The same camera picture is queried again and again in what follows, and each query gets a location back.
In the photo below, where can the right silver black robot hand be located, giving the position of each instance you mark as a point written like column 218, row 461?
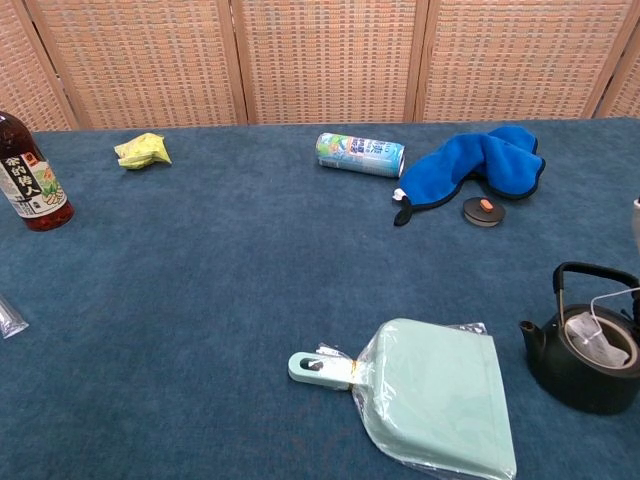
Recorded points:
column 637, row 215

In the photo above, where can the black teapot lid orange knob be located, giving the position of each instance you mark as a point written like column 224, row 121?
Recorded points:
column 482, row 212

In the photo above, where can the black cast iron teapot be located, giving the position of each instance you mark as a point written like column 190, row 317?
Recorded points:
column 575, row 390

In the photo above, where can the blue sleep mask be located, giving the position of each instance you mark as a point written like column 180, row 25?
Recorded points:
column 475, row 165

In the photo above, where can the mint green dustpan in wrap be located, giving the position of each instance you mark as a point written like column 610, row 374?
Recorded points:
column 435, row 400

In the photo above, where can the white blue drink can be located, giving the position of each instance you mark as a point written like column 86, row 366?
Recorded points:
column 360, row 154

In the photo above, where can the woven wooden folding screen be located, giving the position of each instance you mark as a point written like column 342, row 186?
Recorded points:
column 320, row 60

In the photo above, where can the blue carpet table mat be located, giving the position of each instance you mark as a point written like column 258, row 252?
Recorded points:
column 175, row 300

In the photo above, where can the crumpled yellow paper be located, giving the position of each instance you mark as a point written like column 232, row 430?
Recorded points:
column 142, row 150

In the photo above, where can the dark glass sauce bottle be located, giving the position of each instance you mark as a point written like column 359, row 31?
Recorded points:
column 30, row 185

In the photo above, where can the clear plastic wrapper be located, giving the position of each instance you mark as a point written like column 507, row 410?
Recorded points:
column 10, row 320

